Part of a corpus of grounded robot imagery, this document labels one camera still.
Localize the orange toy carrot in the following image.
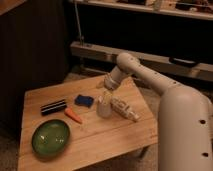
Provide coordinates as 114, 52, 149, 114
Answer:
64, 108, 82, 124

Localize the blue sponge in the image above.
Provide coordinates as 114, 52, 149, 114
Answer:
75, 95, 94, 108

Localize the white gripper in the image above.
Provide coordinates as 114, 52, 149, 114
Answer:
102, 74, 121, 104

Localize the wooden table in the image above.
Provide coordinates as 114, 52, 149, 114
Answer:
18, 76, 157, 171

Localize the long metal shelf rail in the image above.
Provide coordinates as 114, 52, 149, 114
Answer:
70, 41, 213, 82

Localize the black striped box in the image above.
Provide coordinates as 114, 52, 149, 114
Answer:
41, 99, 67, 116

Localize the metal pole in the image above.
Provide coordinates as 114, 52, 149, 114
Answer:
74, 0, 84, 45

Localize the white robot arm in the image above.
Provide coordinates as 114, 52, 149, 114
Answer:
104, 53, 213, 171

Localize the upper shelf board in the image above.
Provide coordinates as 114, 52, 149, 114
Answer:
68, 0, 213, 21

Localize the white toy ship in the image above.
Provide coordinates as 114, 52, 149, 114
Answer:
111, 98, 140, 122

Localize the white cup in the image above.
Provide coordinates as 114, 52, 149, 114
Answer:
96, 96, 111, 118

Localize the black handle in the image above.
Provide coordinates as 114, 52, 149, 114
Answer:
169, 57, 199, 68

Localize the green ceramic bowl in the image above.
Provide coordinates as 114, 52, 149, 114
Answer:
31, 119, 71, 158

